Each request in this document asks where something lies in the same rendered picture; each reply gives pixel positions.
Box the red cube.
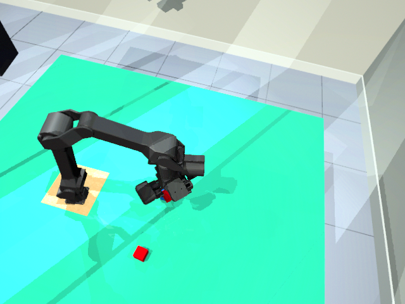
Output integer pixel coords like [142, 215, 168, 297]
[133, 245, 148, 262]
[162, 190, 171, 203]

